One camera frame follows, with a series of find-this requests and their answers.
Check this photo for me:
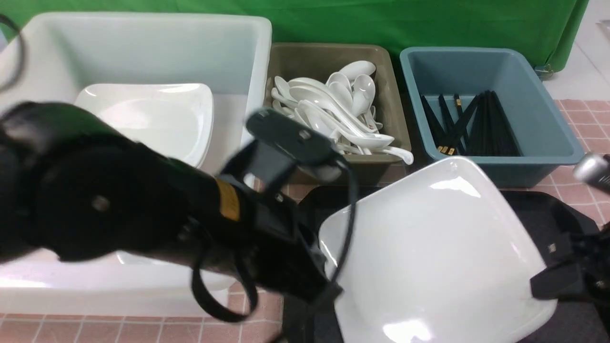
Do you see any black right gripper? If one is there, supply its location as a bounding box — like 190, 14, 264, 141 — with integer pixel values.
530, 224, 609, 334

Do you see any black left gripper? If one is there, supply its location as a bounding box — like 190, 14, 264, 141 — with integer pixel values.
190, 174, 342, 310

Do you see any white square rice plate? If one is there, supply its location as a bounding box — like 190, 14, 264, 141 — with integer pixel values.
335, 157, 557, 343

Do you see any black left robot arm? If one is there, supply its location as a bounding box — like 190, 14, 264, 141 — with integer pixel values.
1, 102, 342, 322

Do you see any top white plate in tub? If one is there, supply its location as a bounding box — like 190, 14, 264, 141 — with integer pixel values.
74, 84, 215, 167

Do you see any blue chopstick bin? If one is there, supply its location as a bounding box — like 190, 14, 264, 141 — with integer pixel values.
399, 46, 584, 188

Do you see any small white bowl in tub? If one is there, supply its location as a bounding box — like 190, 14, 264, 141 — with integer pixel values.
115, 251, 166, 266

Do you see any pink checkered tablecloth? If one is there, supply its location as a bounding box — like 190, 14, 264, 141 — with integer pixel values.
0, 100, 610, 343

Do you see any pile of white spoons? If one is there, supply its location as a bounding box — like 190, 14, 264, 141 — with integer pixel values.
270, 61, 414, 165

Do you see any pile of black chopsticks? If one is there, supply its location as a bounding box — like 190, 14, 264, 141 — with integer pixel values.
420, 91, 522, 157

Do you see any large translucent white tub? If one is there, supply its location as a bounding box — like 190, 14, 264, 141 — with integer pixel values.
0, 12, 272, 317

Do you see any olive green spoon bin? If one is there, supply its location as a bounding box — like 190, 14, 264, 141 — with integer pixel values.
264, 43, 411, 185

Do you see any green backdrop cloth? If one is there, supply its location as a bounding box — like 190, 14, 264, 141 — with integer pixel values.
0, 0, 588, 71

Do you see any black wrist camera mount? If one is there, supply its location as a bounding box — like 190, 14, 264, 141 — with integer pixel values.
220, 107, 353, 194

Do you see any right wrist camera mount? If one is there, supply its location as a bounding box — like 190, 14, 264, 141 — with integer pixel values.
573, 152, 610, 195

